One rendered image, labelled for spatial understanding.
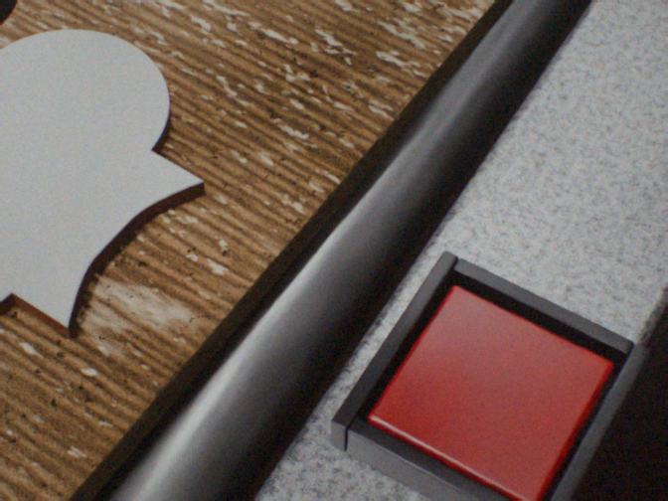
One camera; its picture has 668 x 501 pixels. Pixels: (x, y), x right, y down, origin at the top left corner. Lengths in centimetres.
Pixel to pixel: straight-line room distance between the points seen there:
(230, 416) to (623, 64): 21
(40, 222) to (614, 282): 20
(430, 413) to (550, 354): 4
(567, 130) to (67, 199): 19
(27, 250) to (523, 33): 22
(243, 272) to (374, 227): 6
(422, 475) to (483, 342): 5
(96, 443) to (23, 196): 9
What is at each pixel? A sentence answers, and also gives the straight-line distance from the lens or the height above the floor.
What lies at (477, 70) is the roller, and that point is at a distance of 53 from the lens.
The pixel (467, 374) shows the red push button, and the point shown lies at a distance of 44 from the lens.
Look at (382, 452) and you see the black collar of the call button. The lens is 42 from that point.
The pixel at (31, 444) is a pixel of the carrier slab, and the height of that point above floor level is 94.
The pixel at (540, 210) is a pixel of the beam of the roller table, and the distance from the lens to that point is 49.
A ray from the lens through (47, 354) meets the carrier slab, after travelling 44.
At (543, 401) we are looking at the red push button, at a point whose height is 93.
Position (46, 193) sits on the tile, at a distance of 46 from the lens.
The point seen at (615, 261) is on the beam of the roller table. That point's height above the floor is 92.
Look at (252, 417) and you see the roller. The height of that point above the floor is 91.
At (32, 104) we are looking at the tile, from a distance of 49.
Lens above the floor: 131
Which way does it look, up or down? 56 degrees down
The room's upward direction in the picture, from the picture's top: 1 degrees clockwise
